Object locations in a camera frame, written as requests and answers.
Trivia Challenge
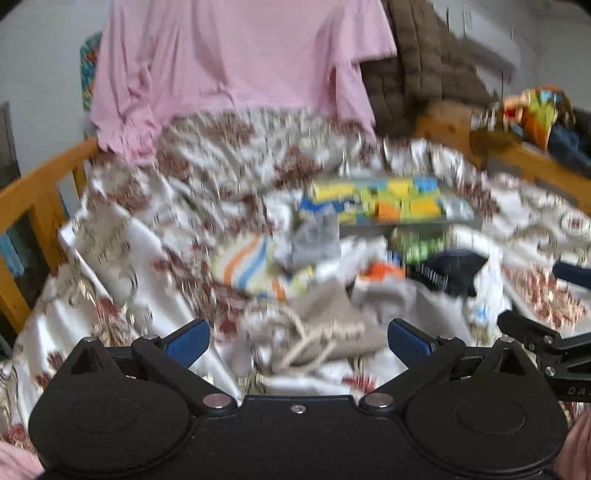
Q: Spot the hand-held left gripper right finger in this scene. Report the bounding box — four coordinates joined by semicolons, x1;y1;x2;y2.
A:
360;318;536;414

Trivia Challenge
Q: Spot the person's right hand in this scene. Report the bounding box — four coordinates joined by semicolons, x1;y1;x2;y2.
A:
553;408;591;480

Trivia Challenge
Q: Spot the white air conditioner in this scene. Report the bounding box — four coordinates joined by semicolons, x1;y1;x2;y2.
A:
462;28;522;71

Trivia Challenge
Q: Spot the striped cloth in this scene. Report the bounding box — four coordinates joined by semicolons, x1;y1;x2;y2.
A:
212;235;315;301

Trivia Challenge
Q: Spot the grey cloth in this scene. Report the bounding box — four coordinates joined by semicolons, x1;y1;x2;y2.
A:
355;276;445;334

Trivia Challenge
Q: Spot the bag of green pieces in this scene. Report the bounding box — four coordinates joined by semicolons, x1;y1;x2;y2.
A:
389;226;450;267

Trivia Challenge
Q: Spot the colourful wall poster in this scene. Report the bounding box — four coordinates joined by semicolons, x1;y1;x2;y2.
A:
79;32;103;112

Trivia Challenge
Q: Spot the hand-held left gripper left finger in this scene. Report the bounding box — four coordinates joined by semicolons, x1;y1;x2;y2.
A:
58;318;238;416

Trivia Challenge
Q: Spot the floral satin bedspread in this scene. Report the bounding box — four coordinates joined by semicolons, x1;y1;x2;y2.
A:
0;108;591;462

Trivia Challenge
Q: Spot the grey face mask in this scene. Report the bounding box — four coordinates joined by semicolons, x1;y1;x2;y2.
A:
291;215;341;268

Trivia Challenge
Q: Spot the pink t-shirt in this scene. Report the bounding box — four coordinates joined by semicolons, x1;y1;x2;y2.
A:
90;0;398;167

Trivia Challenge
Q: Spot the wooden bed frame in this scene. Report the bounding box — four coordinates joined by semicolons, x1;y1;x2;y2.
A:
0;136;100;333

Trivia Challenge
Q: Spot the pile of colourful sponges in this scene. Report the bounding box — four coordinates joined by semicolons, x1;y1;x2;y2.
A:
311;178;446;223

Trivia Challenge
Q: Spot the orange and white box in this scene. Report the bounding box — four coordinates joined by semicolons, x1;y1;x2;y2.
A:
364;262;403;283

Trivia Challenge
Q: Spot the beige cloth with rope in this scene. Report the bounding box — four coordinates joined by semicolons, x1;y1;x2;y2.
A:
245;281;389;371

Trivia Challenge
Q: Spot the person's pink clothing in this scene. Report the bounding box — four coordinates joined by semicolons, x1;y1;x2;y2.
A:
0;440;44;480

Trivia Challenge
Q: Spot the brown quilted jacket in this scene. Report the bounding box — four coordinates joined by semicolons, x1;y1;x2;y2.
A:
360;0;497;139

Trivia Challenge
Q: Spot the dark blue cloth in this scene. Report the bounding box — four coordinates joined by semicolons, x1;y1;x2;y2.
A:
547;124;591;172

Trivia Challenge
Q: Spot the black sock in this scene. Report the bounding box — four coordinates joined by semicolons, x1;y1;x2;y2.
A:
406;251;490;298

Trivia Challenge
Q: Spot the colourful patterned cloth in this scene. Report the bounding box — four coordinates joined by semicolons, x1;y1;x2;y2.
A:
501;85;578;149

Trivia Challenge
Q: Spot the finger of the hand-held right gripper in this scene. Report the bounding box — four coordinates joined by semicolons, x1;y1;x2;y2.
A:
551;261;591;291
496;309;591;383

